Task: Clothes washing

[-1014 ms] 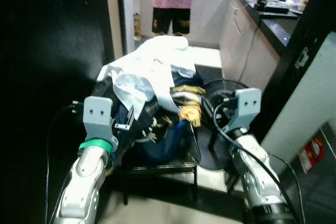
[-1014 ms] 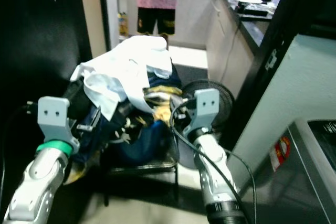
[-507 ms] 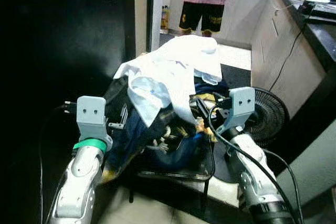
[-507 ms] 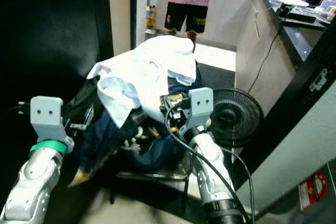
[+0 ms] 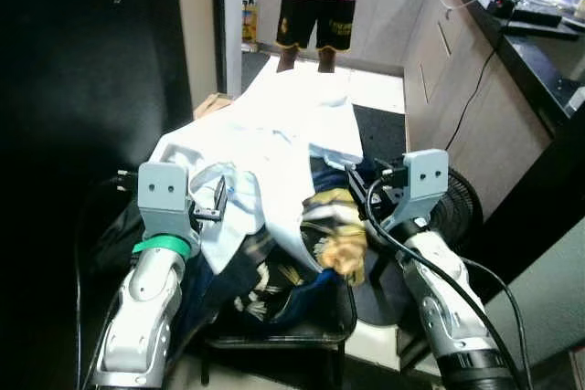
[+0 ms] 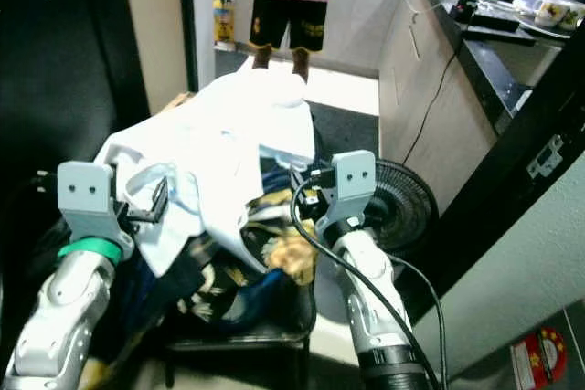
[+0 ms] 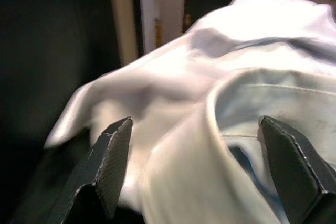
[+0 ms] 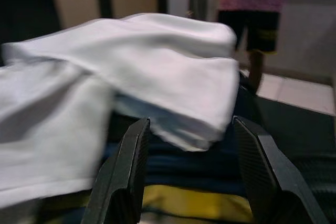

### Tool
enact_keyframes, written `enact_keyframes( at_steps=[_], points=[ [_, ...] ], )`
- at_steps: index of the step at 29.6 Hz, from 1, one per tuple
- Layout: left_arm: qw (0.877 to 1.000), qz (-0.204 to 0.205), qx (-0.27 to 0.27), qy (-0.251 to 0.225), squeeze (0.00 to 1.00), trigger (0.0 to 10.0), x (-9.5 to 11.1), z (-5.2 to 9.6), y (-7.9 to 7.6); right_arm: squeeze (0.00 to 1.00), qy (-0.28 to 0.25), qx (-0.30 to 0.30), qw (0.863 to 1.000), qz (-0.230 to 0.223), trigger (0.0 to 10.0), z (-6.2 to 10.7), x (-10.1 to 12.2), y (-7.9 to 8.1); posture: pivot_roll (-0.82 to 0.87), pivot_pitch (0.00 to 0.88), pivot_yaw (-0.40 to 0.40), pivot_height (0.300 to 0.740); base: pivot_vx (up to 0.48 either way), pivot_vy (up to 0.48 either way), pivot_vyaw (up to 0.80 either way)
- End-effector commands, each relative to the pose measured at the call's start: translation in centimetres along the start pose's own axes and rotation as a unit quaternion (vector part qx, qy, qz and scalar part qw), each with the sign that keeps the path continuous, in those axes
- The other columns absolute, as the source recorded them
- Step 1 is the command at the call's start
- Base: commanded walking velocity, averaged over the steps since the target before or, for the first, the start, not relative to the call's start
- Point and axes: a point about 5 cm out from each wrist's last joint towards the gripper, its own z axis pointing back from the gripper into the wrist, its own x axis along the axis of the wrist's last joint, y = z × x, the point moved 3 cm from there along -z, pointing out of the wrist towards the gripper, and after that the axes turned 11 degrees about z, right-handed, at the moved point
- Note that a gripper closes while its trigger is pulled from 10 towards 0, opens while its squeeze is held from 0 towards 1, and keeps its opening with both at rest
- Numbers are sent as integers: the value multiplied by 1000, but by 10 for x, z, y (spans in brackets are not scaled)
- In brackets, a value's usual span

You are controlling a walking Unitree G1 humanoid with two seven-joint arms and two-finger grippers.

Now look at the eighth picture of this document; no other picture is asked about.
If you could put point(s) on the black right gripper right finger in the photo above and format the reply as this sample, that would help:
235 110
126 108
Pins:
270 176

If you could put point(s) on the white cloth garment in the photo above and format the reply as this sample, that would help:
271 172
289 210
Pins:
126 82

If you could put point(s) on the black laundry basket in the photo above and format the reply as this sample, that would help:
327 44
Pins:
288 140

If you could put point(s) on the person in pink shirt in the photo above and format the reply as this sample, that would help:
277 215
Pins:
256 11

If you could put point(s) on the navy and yellow garment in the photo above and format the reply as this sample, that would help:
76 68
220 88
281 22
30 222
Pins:
194 182

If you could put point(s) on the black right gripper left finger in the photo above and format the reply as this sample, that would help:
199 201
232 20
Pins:
123 176

